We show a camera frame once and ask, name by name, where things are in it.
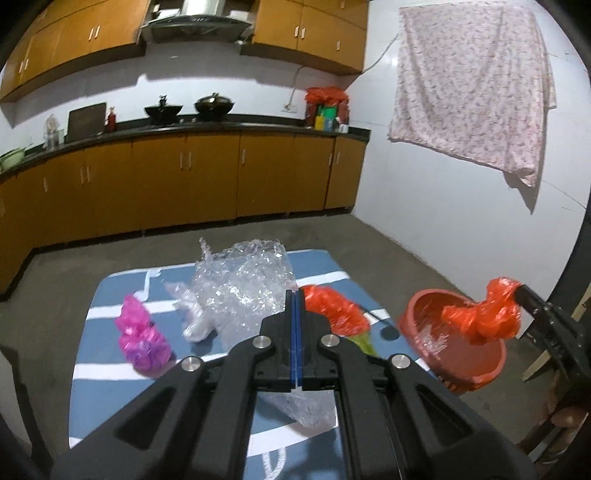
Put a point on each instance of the black pot with lid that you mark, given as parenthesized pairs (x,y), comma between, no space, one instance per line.
(213,107)

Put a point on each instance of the red plastic bag over bottles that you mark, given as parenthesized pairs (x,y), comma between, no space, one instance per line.
(325,96)

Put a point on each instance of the black wok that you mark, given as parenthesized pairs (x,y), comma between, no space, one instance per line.
(164,113)

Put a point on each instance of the red plastic bag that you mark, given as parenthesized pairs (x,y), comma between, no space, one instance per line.
(485,316)
(332,307)
(325,96)

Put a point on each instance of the white wall socket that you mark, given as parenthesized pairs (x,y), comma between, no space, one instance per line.
(289,108)

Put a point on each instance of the green box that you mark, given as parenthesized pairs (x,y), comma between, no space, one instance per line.
(328,117)

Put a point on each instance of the clear bubble wrap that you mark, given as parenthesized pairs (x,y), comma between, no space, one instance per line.
(240,290)

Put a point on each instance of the green basin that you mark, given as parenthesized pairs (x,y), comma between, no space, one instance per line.
(11,159)

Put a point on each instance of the wooden wall cabinet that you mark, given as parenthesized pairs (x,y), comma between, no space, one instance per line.
(314,32)
(69,41)

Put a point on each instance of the dark grey door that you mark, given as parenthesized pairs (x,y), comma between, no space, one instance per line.
(579,207)

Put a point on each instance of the pink floral cloth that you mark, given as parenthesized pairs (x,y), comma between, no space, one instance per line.
(471,87)

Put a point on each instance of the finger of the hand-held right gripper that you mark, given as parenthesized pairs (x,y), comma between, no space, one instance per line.
(533,300)

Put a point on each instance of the steel range hood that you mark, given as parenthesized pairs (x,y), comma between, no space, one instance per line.
(194,25)

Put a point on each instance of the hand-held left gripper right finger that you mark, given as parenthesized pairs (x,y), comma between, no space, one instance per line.
(314,341)

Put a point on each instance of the glass jar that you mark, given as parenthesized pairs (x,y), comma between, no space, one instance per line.
(52,134)

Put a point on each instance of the wooden base cabinets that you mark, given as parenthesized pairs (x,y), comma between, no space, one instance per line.
(161,184)

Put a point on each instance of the green foil wrapper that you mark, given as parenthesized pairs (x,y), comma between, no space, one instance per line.
(364,344)

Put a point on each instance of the blue white striped tablecloth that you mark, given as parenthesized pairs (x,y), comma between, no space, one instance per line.
(111,397)

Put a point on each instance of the purple plastic bag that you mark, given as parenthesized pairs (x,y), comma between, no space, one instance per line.
(141,339)

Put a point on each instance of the dark cutting board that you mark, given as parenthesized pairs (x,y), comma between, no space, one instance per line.
(85,122)

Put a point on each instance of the white plastic bag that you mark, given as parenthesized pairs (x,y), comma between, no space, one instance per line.
(194,318)

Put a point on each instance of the red plastic waste basket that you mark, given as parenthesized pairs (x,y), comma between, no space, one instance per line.
(480,364)

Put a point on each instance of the worn white wooden table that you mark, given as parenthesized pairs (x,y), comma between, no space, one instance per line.
(534,368)

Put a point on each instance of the red bottle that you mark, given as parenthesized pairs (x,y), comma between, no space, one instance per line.
(111,122)

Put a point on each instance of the black kitchen countertop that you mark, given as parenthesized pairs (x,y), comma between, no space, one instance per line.
(258,127)

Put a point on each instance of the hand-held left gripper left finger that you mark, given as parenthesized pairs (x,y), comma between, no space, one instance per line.
(277,341)

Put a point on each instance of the yellow box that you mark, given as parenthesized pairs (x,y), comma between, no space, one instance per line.
(319,122)

